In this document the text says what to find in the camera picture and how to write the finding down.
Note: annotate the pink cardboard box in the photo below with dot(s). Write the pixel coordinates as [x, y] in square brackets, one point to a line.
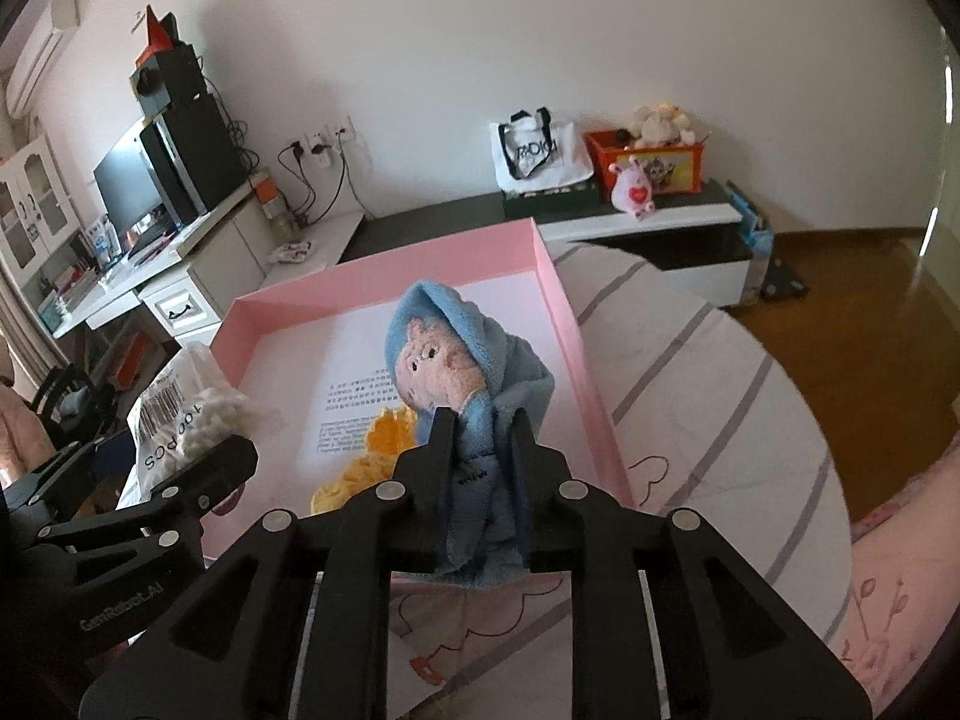
[559, 315]

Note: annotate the beige plush toy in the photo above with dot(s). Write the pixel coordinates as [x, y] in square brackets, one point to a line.
[660, 124]

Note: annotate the white tote bag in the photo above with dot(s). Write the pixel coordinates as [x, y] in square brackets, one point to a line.
[540, 154]

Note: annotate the orange storage box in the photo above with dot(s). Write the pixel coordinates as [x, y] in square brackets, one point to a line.
[675, 169]

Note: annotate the black floor scale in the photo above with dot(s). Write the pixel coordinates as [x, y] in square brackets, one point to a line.
[784, 279]

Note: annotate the white door frame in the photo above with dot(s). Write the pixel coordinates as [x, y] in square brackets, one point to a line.
[941, 127]

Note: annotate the black box with round dial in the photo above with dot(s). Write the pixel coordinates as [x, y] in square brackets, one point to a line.
[176, 79]

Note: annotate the clear cotton swab bag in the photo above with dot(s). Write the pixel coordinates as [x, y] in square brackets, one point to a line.
[184, 397]

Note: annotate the low black white cabinet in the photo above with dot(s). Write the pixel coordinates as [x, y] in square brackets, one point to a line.
[450, 221]

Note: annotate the black computer tower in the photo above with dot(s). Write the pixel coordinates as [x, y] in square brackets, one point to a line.
[195, 157]

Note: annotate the blue white desk box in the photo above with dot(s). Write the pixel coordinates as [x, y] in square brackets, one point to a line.
[105, 240]

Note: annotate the black keyboard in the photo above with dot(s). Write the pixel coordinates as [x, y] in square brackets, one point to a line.
[154, 236]

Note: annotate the white desk with drawers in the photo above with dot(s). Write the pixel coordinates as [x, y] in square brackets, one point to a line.
[217, 247]

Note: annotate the blue hooded monkey doll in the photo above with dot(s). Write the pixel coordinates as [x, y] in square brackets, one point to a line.
[480, 405]

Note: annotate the white hutch cabinet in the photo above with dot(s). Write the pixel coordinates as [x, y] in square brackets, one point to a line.
[34, 202]

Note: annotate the white wall sockets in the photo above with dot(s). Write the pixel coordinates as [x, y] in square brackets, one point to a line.
[322, 136]

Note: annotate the orange capped bottle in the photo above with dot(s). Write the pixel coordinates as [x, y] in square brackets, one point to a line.
[270, 202]

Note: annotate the stack of books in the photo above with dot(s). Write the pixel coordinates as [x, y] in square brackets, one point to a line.
[71, 292]

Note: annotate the yellow crochet toy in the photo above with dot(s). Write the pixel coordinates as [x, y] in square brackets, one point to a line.
[352, 480]

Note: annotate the pale pink floral quilt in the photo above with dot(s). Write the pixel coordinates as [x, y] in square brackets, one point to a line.
[907, 555]

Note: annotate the small floral pouch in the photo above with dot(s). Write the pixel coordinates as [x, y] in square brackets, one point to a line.
[292, 252]

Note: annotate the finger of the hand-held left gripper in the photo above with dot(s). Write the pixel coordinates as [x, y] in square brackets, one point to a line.
[60, 480]
[217, 472]

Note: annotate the white striped quilt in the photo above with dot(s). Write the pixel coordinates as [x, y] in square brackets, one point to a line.
[712, 390]

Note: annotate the pink padded coat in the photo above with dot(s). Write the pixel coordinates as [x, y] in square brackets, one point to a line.
[11, 412]

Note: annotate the light blue boxes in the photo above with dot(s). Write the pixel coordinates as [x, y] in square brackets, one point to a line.
[750, 232]

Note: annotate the black computer monitor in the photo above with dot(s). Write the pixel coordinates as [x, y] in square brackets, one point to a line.
[124, 180]

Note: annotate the dark green flat box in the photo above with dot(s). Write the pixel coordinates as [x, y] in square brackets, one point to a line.
[551, 202]

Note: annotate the white air conditioner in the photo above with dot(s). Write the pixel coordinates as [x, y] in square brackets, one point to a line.
[41, 52]

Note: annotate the pink heart plush toy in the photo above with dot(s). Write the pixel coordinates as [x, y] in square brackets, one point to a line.
[636, 191]

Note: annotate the red triangular stand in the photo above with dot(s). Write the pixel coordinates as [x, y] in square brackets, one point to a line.
[159, 30]

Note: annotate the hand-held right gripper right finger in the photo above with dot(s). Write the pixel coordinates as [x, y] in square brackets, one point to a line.
[637, 577]

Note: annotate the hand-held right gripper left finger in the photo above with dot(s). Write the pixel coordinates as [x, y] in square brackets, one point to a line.
[300, 577]

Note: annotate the black office chair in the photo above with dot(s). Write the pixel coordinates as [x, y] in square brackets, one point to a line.
[71, 405]

